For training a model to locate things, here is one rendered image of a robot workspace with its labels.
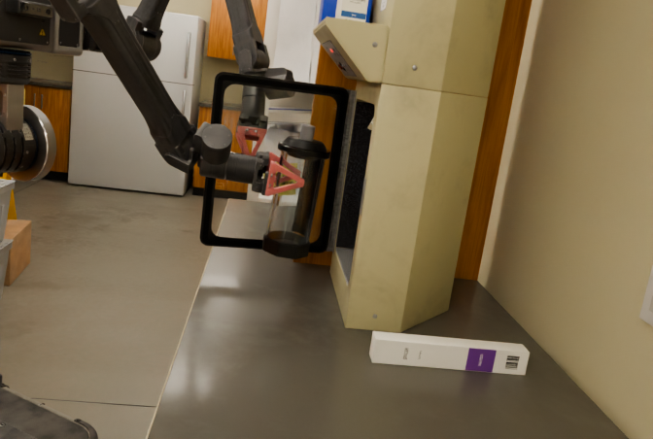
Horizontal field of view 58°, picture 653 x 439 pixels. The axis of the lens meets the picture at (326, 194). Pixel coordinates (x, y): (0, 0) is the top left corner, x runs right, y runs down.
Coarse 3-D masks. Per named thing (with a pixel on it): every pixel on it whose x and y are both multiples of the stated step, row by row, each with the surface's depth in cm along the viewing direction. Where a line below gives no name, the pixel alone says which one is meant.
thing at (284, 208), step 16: (288, 160) 116; (304, 160) 115; (320, 160) 117; (304, 176) 116; (320, 176) 118; (288, 192) 116; (304, 192) 117; (272, 208) 119; (288, 208) 117; (304, 208) 118; (272, 224) 119; (288, 224) 118; (304, 224) 119; (288, 240) 118; (304, 240) 120
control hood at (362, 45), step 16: (320, 32) 117; (336, 32) 101; (352, 32) 102; (368, 32) 102; (384, 32) 102; (336, 48) 111; (352, 48) 102; (368, 48) 102; (384, 48) 103; (336, 64) 132; (352, 64) 107; (368, 64) 103; (368, 80) 103
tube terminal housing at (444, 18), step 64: (448, 0) 102; (384, 64) 103; (448, 64) 105; (384, 128) 106; (448, 128) 110; (384, 192) 108; (448, 192) 116; (384, 256) 111; (448, 256) 123; (384, 320) 113
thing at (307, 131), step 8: (304, 128) 117; (312, 128) 117; (296, 136) 121; (304, 136) 117; (312, 136) 118; (288, 144) 116; (296, 144) 115; (304, 144) 115; (312, 144) 115; (320, 144) 117
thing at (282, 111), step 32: (224, 96) 129; (256, 96) 130; (288, 96) 132; (320, 96) 133; (256, 128) 132; (288, 128) 133; (320, 128) 135; (224, 192) 134; (256, 192) 135; (320, 192) 138; (224, 224) 135; (256, 224) 137; (320, 224) 140
